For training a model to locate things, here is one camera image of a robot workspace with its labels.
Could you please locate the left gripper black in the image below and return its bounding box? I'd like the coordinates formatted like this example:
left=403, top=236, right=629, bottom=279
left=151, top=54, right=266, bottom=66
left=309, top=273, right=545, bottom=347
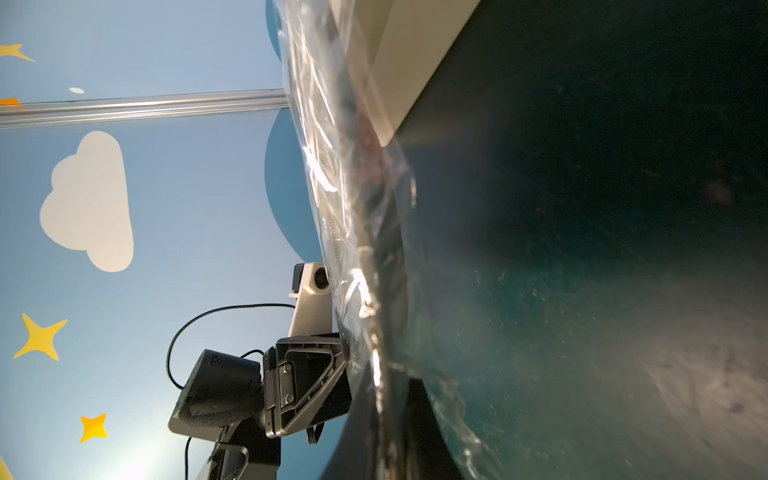
left=261, top=334, right=352, bottom=438

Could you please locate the clear plastic wrap sheet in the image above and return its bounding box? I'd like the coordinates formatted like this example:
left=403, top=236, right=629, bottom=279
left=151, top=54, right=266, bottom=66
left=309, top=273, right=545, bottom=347
left=275, top=1, right=482, bottom=479

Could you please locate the cream plastic wrap dispenser box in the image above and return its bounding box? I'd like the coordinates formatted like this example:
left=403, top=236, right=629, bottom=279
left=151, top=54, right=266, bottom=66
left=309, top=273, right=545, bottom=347
left=329, top=0, right=480, bottom=146

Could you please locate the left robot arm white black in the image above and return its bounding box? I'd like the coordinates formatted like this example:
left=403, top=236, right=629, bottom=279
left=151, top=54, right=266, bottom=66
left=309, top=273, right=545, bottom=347
left=169, top=333, right=352, bottom=479

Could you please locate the horizontal aluminium back bar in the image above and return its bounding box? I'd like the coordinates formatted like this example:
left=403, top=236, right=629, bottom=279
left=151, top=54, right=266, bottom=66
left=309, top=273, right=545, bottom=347
left=1, top=89, right=289, bottom=130

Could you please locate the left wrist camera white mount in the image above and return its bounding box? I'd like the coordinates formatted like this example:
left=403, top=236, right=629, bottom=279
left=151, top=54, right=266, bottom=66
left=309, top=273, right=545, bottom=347
left=289, top=263, right=333, bottom=337

